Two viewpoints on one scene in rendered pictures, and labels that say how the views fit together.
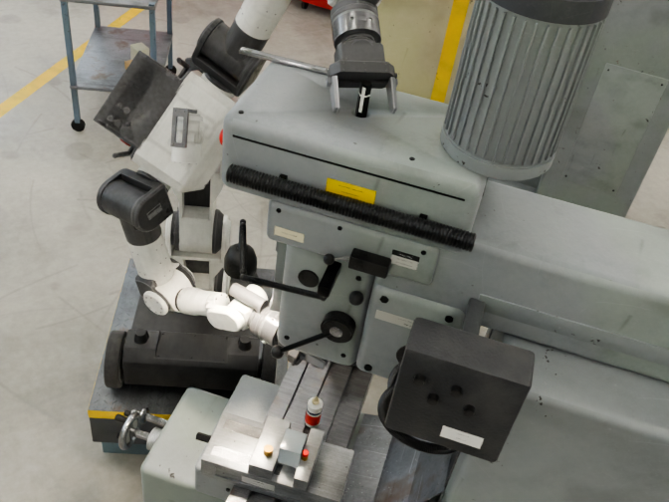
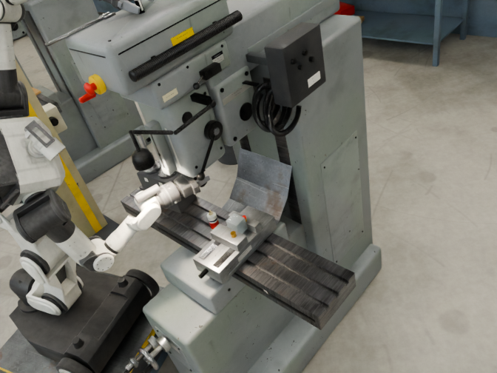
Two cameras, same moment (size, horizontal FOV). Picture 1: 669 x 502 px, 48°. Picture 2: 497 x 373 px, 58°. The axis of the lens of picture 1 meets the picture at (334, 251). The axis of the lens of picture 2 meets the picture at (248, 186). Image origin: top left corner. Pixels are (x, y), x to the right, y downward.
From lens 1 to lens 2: 1.04 m
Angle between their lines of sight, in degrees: 38
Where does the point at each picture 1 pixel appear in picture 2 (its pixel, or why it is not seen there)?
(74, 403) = not seen: outside the picture
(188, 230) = (46, 250)
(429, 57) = not seen: hidden behind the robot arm
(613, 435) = (325, 52)
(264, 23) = (10, 55)
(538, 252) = (249, 9)
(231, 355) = (126, 292)
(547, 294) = (265, 24)
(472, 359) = (297, 34)
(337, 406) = not seen: hidden behind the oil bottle
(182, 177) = (56, 173)
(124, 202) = (45, 214)
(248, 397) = (177, 264)
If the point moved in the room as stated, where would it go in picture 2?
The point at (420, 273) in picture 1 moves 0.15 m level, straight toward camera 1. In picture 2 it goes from (226, 59) to (259, 64)
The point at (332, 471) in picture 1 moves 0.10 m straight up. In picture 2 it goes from (255, 216) to (250, 198)
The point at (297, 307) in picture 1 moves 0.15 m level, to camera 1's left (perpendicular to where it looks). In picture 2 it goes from (191, 142) to (164, 168)
